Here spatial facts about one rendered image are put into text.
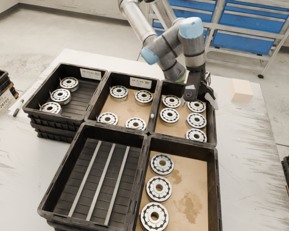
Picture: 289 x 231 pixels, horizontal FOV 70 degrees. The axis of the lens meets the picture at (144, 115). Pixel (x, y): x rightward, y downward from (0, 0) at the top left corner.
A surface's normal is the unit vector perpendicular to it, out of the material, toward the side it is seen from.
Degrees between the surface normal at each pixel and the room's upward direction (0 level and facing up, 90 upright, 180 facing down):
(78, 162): 0
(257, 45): 90
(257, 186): 0
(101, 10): 90
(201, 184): 0
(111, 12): 90
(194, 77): 39
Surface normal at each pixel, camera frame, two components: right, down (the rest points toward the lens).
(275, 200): 0.07, -0.67
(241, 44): -0.21, 0.71
